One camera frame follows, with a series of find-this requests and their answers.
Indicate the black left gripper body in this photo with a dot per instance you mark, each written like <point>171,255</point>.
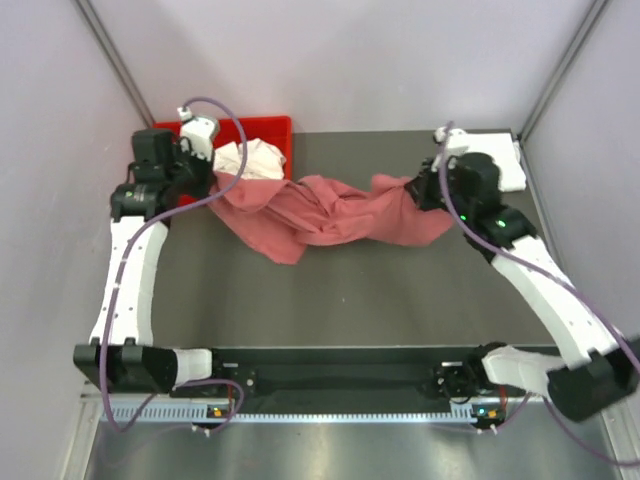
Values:
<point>192,173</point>

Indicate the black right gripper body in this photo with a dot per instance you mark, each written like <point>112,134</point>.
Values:
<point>431,196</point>

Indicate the pink t shirt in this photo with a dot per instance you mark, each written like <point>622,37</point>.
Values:
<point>281,218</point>

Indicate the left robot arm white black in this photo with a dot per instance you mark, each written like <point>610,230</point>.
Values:
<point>120,355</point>

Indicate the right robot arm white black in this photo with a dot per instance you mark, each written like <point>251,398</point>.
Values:
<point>596,367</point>

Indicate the white and red t shirt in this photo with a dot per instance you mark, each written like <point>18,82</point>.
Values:
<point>264,160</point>

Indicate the folded white t shirt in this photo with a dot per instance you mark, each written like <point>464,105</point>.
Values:
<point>506,154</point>

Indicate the red plastic bin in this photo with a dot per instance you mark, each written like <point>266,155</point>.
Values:
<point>274,130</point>

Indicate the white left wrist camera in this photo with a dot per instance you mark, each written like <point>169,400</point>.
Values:
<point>197,134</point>

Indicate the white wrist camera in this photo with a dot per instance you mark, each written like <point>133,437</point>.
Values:
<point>451,142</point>
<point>197,134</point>

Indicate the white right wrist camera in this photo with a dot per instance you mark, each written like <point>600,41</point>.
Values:
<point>451,142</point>

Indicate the right aluminium corner post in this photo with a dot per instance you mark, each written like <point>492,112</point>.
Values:
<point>569,55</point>

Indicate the aluminium corner post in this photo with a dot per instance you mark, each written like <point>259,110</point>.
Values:
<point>569,55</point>
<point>106,44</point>

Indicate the left aluminium corner post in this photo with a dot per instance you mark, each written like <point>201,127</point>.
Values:
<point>106,44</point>

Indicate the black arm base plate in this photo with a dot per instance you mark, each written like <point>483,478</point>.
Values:
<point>433,372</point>

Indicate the grey slotted cable duct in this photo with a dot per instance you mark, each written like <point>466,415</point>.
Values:
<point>208,413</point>

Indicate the aluminium frame rail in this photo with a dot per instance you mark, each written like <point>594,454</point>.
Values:
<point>116,400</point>

